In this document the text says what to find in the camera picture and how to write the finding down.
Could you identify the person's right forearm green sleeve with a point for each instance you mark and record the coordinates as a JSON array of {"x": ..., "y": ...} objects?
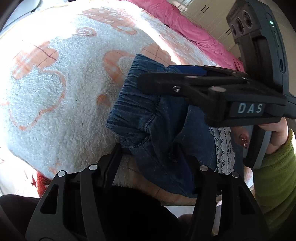
[{"x": 277, "y": 180}]

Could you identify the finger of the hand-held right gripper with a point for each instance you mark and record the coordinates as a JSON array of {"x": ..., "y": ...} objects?
[
  {"x": 161, "y": 83},
  {"x": 189, "y": 69}
]

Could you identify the red fuzzy cloth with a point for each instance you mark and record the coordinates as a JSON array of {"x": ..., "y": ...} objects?
[{"x": 42, "y": 185}]

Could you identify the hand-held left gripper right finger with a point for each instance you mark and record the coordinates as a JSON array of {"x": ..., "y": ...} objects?
[{"x": 196, "y": 180}]

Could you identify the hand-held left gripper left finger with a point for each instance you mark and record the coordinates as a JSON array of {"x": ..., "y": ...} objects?
[{"x": 111, "y": 162}]

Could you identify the white orange fleece blanket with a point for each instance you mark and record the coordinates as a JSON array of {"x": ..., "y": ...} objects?
[{"x": 57, "y": 104}]

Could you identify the cream wardrobe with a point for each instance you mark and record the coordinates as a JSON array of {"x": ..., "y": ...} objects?
[{"x": 215, "y": 20}]

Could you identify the blue denim pants lace hem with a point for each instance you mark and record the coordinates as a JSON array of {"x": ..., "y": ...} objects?
[{"x": 161, "y": 139}]

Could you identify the person's right hand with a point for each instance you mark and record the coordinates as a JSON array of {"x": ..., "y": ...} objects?
[{"x": 277, "y": 136}]

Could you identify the pink duvet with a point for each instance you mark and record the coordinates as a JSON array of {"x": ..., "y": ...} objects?
[{"x": 196, "y": 32}]

